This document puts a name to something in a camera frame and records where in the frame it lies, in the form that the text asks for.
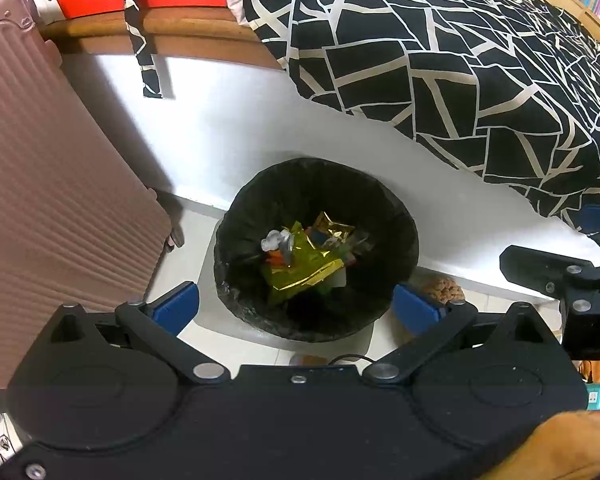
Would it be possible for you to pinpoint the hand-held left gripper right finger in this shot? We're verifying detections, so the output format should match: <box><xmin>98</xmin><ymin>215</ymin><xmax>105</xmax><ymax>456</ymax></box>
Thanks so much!
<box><xmin>362</xmin><ymin>284</ymin><xmax>554</xmax><ymax>386</ymax></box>

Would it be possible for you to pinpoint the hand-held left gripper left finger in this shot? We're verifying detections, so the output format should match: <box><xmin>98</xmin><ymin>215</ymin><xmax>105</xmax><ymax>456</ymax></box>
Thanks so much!
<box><xmin>45</xmin><ymin>282</ymin><xmax>231</xmax><ymax>386</ymax></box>

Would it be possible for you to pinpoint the black trash bin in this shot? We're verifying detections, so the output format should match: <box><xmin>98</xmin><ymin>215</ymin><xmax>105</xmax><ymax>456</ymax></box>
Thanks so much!
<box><xmin>213</xmin><ymin>157</ymin><xmax>422</xmax><ymax>344</ymax></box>

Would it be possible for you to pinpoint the small gold wrapper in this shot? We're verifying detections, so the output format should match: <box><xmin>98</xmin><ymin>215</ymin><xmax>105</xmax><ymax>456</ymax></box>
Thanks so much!
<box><xmin>305</xmin><ymin>211</ymin><xmax>357</xmax><ymax>249</ymax></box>

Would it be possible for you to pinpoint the large gold foil bag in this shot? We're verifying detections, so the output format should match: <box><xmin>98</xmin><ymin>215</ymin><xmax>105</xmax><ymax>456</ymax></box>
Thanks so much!
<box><xmin>259</xmin><ymin>220</ymin><xmax>347</xmax><ymax>307</ymax></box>

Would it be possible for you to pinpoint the person's left hand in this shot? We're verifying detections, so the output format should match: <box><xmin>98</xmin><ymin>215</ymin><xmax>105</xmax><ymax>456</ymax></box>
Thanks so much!
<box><xmin>486</xmin><ymin>409</ymin><xmax>600</xmax><ymax>480</ymax></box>

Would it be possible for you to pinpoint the brown lumpy object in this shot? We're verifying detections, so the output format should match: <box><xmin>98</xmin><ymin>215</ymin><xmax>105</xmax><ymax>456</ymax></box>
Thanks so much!
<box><xmin>420</xmin><ymin>276</ymin><xmax>467</xmax><ymax>307</ymax></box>

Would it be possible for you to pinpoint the pink ribbed suitcase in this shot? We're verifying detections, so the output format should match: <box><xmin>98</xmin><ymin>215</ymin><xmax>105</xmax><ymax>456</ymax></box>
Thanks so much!
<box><xmin>0</xmin><ymin>0</ymin><xmax>184</xmax><ymax>392</ymax></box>

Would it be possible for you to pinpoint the black white patterned blanket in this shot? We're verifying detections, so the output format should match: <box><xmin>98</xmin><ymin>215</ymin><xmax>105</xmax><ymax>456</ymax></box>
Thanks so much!
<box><xmin>122</xmin><ymin>0</ymin><xmax>600</xmax><ymax>257</ymax></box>

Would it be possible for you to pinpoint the wooden ledge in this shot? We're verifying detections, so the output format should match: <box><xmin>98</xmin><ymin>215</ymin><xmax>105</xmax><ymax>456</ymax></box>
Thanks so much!
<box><xmin>40</xmin><ymin>6</ymin><xmax>289</xmax><ymax>72</ymax></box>

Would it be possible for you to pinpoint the black cable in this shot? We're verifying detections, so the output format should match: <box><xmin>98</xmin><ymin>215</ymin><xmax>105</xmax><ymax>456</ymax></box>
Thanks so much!
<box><xmin>327</xmin><ymin>354</ymin><xmax>377</xmax><ymax>367</ymax></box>

